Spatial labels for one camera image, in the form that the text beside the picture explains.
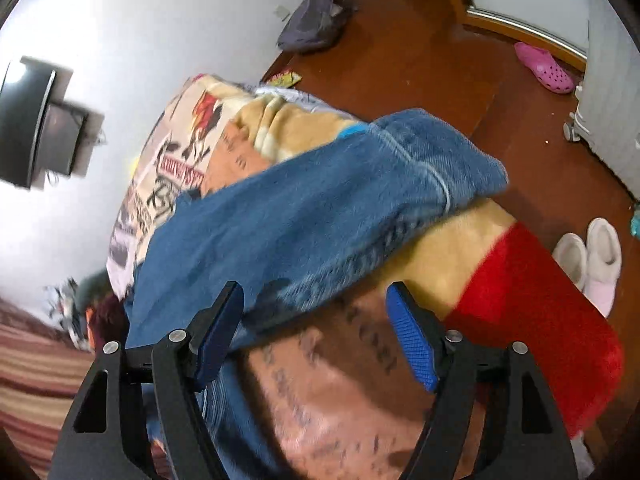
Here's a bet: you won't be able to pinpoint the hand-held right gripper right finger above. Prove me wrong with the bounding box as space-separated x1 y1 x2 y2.
385 281 591 480

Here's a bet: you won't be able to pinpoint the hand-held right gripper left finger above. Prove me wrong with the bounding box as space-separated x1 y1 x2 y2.
50 281 246 480

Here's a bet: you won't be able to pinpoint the blue denim jeans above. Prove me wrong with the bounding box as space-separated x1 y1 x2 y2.
124 108 510 480

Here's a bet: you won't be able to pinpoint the dark folded clothes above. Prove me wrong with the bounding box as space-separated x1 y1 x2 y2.
91 293 130 350

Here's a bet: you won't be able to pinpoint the red and yellow fleece blanket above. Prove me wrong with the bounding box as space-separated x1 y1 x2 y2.
232 95 626 436

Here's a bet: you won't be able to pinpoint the pile of clutter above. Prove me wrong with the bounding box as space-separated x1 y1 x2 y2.
44 275 101 348

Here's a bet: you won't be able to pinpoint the white slipper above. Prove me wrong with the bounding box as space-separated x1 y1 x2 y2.
582 217 622 319
551 232 588 292

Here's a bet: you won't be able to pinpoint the newspaper print bedsheet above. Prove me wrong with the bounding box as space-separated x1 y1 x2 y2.
107 74 501 480

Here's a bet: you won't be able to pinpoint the striped brown curtain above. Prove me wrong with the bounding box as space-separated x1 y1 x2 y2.
0 295 166 480

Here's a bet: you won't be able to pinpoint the colourful packet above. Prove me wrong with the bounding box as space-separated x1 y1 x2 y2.
267 67 303 87

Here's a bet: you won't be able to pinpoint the pink clog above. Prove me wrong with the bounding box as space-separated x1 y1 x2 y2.
514 41 577 95

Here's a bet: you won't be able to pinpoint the white wheeled heater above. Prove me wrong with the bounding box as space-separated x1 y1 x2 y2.
564 19 640 203

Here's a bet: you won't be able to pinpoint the grey bag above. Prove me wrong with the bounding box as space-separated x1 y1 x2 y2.
277 0 355 54

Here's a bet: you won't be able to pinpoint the small black wall monitor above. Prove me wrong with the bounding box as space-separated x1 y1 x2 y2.
30 102 106 191

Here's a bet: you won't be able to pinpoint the black wall television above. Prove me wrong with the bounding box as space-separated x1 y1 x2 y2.
0 57 58 190

